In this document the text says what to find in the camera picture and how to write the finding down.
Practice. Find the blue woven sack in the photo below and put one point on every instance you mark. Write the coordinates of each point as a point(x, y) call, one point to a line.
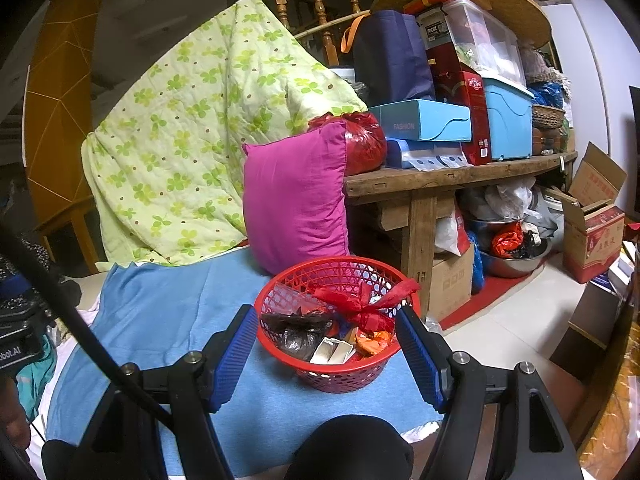
point(477, 265)

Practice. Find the steel basin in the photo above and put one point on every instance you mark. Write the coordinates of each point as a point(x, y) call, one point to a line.
point(510, 265)

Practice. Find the white plastic bag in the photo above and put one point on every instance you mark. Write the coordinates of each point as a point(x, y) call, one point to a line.
point(510, 195)

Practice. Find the light blue plastic storage bin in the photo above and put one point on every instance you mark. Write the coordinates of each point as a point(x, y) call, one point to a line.
point(510, 120)

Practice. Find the light blue cardboard box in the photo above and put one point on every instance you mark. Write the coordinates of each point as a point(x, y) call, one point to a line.
point(420, 120)

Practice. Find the dark red gift box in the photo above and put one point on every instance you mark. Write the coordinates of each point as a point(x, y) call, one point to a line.
point(465, 110)

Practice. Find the teal garment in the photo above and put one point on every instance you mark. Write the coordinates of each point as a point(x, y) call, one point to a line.
point(42, 380)

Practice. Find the blue and white box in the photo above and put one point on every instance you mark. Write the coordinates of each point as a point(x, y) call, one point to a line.
point(400, 152)

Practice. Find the woven basket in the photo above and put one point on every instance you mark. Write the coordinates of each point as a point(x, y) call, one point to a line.
point(547, 117)

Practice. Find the black plastic bag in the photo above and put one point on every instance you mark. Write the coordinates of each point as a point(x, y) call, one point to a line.
point(295, 335)

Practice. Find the orange wooden cabinet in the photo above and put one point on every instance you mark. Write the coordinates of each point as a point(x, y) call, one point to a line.
point(60, 110)

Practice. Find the blue plastic sack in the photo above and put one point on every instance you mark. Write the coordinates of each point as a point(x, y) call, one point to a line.
point(547, 94)

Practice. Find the plain cardboard box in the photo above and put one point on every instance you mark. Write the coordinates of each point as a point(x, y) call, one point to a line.
point(450, 285)

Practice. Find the magenta pillow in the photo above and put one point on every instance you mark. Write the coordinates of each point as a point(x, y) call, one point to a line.
point(295, 200)

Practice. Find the old wooden bench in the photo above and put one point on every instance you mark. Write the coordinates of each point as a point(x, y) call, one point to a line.
point(425, 180)

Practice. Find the red floor mat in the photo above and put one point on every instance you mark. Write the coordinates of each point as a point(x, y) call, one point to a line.
point(480, 305)

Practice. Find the small white packet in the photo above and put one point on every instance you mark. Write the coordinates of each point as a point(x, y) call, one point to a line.
point(330, 350)

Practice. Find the clear plastic storage container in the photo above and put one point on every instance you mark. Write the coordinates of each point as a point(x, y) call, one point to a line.
point(485, 35)

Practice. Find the white bed sheet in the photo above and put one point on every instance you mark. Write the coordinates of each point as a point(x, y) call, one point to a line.
point(92, 295)

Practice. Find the wooden stair railing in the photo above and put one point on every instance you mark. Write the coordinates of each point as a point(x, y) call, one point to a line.
point(320, 0)

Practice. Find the orange snack wrapper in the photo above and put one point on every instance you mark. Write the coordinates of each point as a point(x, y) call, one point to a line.
point(375, 342)

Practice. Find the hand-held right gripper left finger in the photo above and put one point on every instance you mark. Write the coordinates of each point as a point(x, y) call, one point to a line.
point(235, 355)

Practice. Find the person's dark trouser knee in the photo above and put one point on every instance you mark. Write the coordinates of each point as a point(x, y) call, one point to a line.
point(350, 450)

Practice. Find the red print cardboard box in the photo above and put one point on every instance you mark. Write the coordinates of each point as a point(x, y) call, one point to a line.
point(595, 240)

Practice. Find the red plastic mesh basket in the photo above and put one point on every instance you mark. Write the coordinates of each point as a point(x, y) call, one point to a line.
point(340, 375)

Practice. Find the green clover print quilt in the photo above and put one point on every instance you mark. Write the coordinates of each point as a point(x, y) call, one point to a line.
point(190, 135)

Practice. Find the blue blanket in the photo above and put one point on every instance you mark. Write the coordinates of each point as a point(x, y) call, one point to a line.
point(165, 300)

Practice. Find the white bag with red print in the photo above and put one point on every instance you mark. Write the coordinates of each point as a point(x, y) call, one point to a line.
point(447, 230)

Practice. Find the round woven bamboo hat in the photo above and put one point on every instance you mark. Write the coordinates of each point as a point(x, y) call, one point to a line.
point(520, 10)

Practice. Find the large stuffed red plastic bag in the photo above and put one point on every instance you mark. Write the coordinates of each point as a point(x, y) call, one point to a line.
point(365, 145)

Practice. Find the small red plastic bag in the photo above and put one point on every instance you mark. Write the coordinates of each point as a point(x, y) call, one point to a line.
point(370, 305)

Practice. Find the orange red plastic bag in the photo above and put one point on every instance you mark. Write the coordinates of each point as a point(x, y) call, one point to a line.
point(507, 240)

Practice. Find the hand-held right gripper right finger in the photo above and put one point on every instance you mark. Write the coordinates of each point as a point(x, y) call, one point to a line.
point(420, 355)

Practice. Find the flat red box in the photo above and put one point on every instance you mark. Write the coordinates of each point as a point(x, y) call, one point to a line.
point(430, 0)

